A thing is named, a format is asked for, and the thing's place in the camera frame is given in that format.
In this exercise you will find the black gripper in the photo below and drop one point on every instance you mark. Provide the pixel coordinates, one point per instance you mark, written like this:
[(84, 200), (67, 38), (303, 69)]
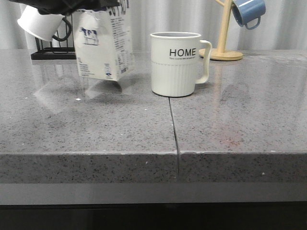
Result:
[(66, 7)]

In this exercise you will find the white blue milk carton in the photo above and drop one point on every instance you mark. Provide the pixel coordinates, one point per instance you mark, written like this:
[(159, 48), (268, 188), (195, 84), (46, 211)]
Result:
[(103, 42)]

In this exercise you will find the white HOME ceramic mug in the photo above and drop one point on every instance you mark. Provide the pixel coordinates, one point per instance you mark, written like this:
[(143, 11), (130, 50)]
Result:
[(180, 60)]

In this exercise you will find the left white enamel mug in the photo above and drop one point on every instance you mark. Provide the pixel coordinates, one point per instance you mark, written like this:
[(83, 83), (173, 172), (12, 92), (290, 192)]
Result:
[(41, 26)]

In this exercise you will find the wooden mug tree stand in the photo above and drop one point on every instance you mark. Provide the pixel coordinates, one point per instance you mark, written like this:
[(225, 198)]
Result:
[(221, 53)]

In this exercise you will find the blue enamel mug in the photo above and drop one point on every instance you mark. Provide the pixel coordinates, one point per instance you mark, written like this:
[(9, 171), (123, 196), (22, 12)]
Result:
[(248, 12)]

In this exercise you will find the black wire mug rack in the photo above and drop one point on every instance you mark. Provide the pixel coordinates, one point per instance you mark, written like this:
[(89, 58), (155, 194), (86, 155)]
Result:
[(56, 50)]

